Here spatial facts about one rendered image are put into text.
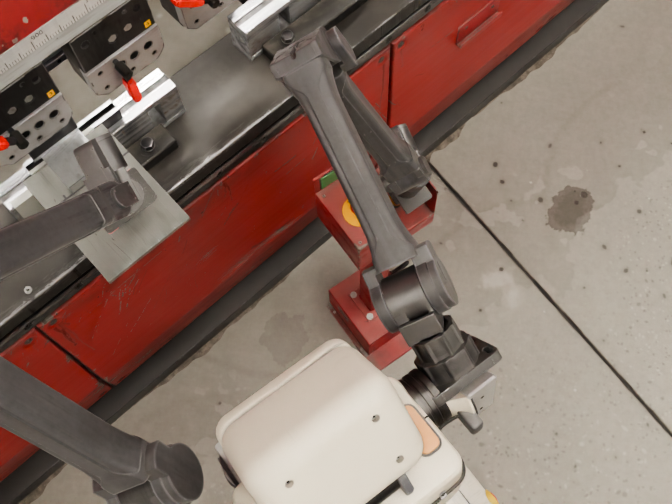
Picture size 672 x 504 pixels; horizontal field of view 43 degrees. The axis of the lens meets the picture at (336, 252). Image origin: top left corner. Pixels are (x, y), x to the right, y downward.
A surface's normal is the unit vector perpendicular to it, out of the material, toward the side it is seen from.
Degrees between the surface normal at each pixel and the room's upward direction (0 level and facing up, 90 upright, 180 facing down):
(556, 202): 0
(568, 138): 0
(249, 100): 0
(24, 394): 64
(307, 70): 31
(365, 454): 48
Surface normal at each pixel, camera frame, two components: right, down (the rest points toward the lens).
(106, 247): -0.04, -0.37
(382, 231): -0.25, 0.11
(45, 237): 0.88, -0.35
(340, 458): 0.42, 0.29
